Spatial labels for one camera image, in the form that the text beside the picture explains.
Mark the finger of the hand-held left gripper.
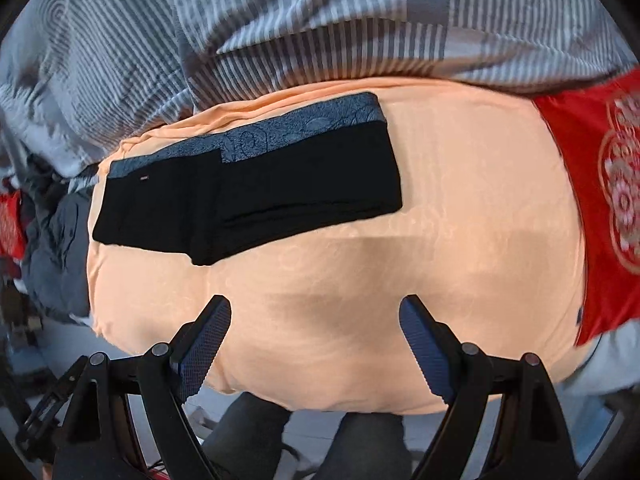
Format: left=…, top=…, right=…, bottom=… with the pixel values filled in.
left=15, top=356, right=88, bottom=461

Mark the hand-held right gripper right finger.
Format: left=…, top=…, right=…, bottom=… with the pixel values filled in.
left=399, top=294, right=581, bottom=480

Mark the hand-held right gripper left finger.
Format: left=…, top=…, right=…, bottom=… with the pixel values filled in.
left=50, top=295, right=232, bottom=480

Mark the orange bed sheet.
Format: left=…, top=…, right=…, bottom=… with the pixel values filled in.
left=85, top=77, right=588, bottom=416

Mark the dark grey jacket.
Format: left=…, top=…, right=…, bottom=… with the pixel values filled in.
left=20, top=152, right=101, bottom=321

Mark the small red cloth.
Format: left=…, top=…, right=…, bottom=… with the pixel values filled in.
left=0, top=190, right=26, bottom=261

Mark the red cloth with gold print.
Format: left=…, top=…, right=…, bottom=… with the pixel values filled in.
left=532, top=67, right=640, bottom=348

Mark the grey striped duvet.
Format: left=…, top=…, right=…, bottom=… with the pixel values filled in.
left=0, top=0, right=640, bottom=181

